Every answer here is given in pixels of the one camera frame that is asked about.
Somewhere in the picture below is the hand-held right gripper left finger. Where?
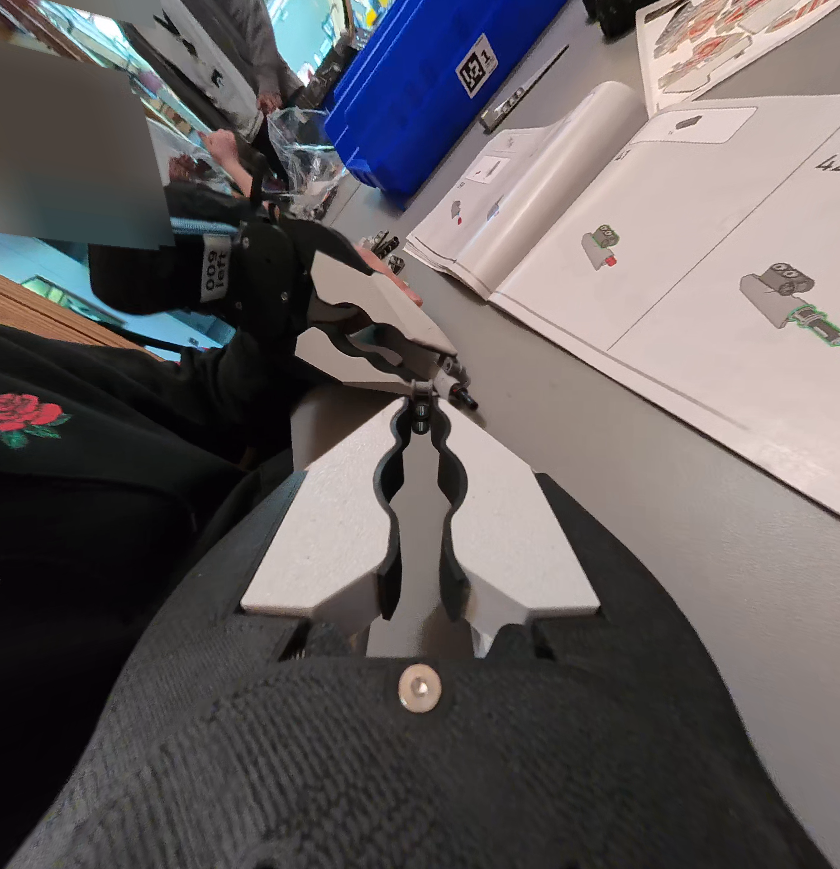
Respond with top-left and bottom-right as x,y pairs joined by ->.
240,397 -> 410,622

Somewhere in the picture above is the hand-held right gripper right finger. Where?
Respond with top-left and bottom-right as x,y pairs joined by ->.
427,399 -> 601,658

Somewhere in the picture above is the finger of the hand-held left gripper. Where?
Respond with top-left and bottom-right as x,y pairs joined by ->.
308,250 -> 459,359
293,325 -> 443,396

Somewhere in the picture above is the black toy axle assembly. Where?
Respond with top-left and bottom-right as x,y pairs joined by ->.
408,379 -> 436,437

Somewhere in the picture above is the grey curved toy piece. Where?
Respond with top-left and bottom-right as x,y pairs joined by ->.
430,353 -> 481,412

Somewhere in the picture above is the person's left forearm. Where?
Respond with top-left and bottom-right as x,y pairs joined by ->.
142,319 -> 312,435

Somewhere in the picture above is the grey desk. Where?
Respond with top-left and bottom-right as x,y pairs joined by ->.
291,0 -> 840,869

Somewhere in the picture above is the person's left hand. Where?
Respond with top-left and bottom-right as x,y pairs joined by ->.
354,244 -> 425,309

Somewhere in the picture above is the clear plastic bag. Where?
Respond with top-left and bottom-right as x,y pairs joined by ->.
266,107 -> 348,220

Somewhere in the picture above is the blue plastic bin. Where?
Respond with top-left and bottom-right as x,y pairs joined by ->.
324,0 -> 572,211

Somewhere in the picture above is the wooden table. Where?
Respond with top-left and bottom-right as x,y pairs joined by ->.
0,267 -> 164,362

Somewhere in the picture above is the black rose print top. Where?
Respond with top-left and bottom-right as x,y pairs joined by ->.
0,319 -> 305,869

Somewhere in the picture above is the open instruction booklet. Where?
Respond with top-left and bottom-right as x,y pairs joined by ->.
403,81 -> 840,524

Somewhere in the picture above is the dark toy part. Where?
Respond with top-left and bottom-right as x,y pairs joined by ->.
583,0 -> 641,38

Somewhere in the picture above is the toy sticker sheet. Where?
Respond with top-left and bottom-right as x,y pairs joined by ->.
636,0 -> 840,118

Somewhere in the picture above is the black toy chassis frame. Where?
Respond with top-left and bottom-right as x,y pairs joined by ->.
480,44 -> 572,133

